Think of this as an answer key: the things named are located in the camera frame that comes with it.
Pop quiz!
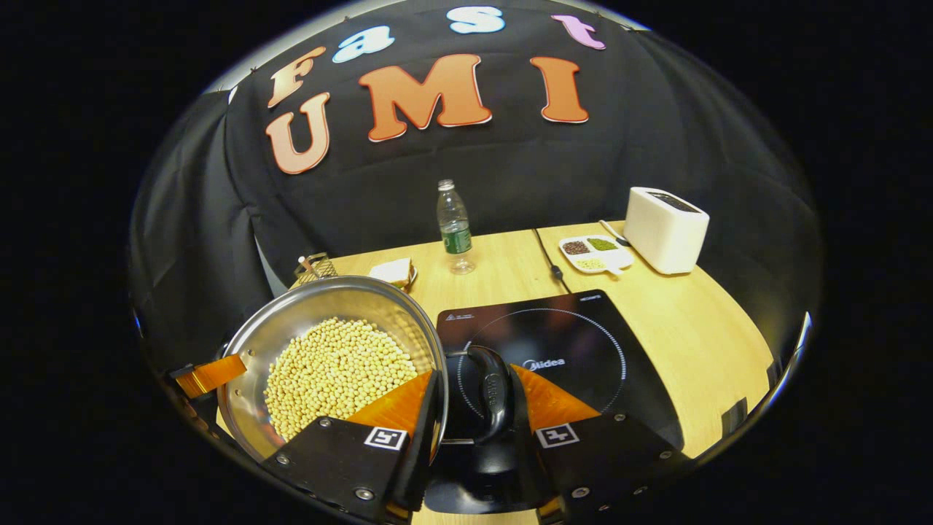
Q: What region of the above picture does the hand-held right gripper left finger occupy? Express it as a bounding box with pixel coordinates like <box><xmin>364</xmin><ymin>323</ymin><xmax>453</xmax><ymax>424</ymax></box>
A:
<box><xmin>262</xmin><ymin>369</ymin><xmax>446</xmax><ymax>525</ymax></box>

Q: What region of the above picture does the black power cable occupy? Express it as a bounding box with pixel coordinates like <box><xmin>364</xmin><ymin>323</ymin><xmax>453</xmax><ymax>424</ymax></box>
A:
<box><xmin>531</xmin><ymin>227</ymin><xmax>574</xmax><ymax>295</ymax></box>

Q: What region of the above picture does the metal wire utensil holder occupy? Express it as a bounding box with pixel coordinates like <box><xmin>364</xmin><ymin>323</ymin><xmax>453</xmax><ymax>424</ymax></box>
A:
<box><xmin>293</xmin><ymin>252</ymin><xmax>339</xmax><ymax>287</ymax></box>

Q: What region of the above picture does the pile of soybeans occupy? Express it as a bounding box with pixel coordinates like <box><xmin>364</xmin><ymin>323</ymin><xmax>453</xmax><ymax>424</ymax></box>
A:
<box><xmin>264</xmin><ymin>316</ymin><xmax>419</xmax><ymax>443</ymax></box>

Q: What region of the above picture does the white divided dish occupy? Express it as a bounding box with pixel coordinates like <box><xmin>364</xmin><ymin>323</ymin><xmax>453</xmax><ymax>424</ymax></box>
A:
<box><xmin>558</xmin><ymin>234</ymin><xmax>636</xmax><ymax>276</ymax></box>

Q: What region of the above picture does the steel pot with black handles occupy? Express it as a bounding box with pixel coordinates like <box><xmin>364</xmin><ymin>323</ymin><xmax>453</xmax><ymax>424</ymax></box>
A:
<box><xmin>216</xmin><ymin>275</ymin><xmax>515</xmax><ymax>467</ymax></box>

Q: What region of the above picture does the white toaster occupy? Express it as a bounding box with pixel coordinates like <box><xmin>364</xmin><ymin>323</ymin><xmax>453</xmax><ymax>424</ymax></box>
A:
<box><xmin>624</xmin><ymin>187</ymin><xmax>711</xmax><ymax>276</ymax></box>

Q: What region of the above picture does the clear plastic water bottle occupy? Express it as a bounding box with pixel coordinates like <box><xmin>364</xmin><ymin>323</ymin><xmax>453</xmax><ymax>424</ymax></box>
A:
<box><xmin>436</xmin><ymin>179</ymin><xmax>477</xmax><ymax>276</ymax></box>

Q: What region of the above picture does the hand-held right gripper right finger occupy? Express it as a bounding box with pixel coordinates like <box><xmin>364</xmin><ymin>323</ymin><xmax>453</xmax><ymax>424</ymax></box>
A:
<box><xmin>510</xmin><ymin>362</ymin><xmax>690</xmax><ymax>523</ymax></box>

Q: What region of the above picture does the sandwich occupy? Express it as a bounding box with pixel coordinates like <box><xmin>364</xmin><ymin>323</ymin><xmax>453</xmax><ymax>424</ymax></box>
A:
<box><xmin>370</xmin><ymin>257</ymin><xmax>413</xmax><ymax>287</ymax></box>

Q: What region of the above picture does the black induction cooktop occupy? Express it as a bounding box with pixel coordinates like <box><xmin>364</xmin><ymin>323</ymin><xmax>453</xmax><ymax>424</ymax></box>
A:
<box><xmin>423</xmin><ymin>289</ymin><xmax>687</xmax><ymax>516</ymax></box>

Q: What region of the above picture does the black backdrop cloth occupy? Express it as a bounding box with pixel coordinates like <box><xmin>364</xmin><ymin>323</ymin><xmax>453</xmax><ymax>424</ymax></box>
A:
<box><xmin>129</xmin><ymin>0</ymin><xmax>825</xmax><ymax>384</ymax></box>

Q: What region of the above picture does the small white plate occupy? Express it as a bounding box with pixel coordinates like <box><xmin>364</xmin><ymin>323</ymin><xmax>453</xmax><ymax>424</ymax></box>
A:
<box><xmin>368</xmin><ymin>262</ymin><xmax>419</xmax><ymax>289</ymax></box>

